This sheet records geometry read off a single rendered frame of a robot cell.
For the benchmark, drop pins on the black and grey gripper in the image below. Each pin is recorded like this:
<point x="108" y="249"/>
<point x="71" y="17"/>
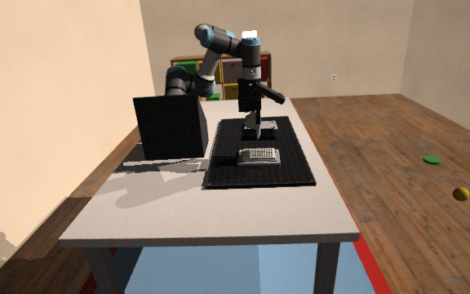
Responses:
<point x="250" y="102"/>

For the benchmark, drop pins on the cream well plate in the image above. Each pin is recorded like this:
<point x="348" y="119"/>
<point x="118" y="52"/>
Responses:
<point x="258" y="155"/>

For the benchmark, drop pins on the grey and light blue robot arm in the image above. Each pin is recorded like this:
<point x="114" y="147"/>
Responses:
<point x="179" y="82"/>

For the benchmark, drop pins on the white rectangular frame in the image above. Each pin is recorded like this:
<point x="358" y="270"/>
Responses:
<point x="269" y="124"/>

